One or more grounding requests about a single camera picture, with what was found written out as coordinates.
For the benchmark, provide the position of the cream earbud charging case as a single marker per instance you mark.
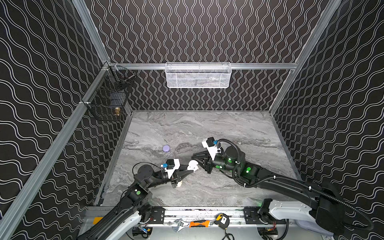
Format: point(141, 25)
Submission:
point(179, 184)

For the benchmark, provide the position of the brass fitting in basket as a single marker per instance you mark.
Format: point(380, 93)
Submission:
point(117, 111)

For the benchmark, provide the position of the black wire basket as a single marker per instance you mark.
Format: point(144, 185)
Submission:
point(112, 91)

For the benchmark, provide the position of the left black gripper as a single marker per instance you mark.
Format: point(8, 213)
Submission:
point(175, 176)

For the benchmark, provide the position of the yellow black tape measure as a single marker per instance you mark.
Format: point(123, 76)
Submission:
point(223, 221)

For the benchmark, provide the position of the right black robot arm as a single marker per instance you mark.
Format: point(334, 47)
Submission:
point(318, 205)

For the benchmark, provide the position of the adjustable wrench orange handle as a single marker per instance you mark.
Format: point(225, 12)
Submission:
point(181, 224)

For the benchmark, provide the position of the purple earbud charging case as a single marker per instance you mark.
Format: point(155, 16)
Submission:
point(166, 148)

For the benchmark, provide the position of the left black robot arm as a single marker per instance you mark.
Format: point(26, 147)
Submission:
point(133, 207)

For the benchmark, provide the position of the grey cloth pad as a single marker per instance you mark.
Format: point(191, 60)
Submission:
point(313, 227)

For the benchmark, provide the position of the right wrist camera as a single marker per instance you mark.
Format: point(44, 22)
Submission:
point(212, 147)

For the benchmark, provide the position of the white wire mesh basket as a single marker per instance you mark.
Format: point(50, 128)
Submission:
point(194, 75)

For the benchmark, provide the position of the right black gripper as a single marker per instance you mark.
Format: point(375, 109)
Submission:
point(208, 163)

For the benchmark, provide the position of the yellow label sticker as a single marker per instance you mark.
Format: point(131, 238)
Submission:
point(96, 220)

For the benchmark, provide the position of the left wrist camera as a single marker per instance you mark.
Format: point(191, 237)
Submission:
point(170, 166)

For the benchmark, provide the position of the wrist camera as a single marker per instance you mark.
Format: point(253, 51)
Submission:
point(170, 166)
point(212, 147)

